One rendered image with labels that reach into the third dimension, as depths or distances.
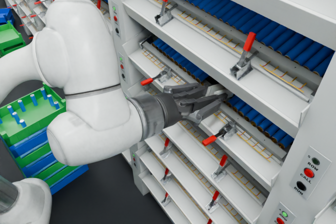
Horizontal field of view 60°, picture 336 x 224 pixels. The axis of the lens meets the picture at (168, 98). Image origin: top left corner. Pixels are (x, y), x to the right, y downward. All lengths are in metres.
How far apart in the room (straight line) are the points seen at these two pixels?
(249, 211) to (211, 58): 0.43
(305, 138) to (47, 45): 0.45
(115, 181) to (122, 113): 1.26
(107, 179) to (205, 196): 0.84
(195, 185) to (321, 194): 0.57
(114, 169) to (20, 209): 0.75
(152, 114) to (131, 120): 0.05
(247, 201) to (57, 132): 0.55
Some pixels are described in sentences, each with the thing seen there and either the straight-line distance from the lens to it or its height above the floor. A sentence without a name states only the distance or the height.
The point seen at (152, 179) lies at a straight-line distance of 1.53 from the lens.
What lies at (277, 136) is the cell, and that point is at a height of 0.97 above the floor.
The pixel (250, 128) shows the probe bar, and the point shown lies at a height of 0.97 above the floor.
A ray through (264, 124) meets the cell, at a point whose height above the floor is 0.97.
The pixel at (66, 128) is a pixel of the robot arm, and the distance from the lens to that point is 0.50.
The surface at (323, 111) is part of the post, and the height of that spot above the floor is 1.17.
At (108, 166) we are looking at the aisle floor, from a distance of 1.83.
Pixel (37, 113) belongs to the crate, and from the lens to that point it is 1.53.
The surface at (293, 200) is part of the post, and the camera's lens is 0.66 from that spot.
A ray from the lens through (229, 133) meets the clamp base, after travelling 0.72.
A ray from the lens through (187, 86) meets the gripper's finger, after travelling 0.70.
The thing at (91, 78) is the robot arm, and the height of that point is 1.18.
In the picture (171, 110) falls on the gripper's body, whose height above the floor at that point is 1.06.
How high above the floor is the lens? 1.48
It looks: 43 degrees down
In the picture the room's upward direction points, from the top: straight up
